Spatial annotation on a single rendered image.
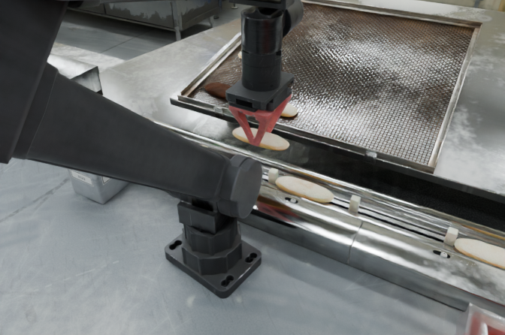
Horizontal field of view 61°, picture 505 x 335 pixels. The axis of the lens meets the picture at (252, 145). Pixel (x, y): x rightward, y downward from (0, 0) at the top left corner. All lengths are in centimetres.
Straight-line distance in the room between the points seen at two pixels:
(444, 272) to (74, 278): 49
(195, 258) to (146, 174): 24
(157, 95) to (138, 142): 72
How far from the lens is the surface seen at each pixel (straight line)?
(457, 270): 63
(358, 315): 60
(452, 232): 66
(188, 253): 59
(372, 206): 69
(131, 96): 107
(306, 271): 63
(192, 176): 44
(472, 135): 82
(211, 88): 88
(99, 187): 73
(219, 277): 60
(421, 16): 114
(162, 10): 351
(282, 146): 66
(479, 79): 96
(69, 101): 28
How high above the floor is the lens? 130
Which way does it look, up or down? 35 degrees down
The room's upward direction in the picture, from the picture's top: straight up
